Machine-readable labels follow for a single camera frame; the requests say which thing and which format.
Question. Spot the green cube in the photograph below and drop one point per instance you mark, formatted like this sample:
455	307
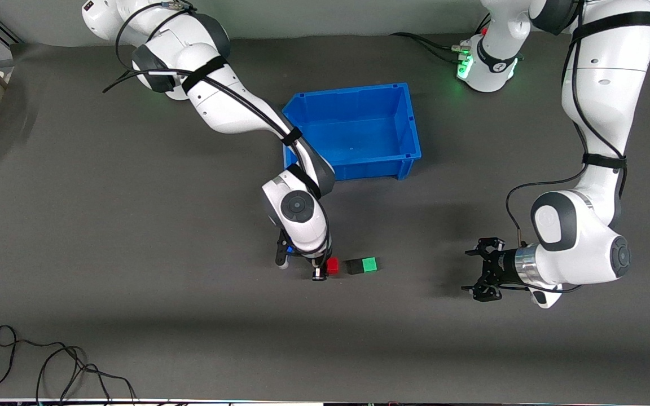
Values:
369	264

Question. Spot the black cube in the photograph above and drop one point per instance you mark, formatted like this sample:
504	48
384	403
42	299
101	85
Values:
354	267

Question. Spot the red cube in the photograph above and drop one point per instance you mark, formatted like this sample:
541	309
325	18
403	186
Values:
333	266

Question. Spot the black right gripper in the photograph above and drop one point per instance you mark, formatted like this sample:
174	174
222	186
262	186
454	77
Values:
318	267

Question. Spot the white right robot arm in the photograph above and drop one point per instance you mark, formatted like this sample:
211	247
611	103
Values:
229	107

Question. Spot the blue plastic storage bin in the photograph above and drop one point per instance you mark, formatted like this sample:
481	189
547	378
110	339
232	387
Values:
364	129

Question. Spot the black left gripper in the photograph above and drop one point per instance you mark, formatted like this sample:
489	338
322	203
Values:
504	265

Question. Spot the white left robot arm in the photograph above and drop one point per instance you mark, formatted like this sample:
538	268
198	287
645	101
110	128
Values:
601	113

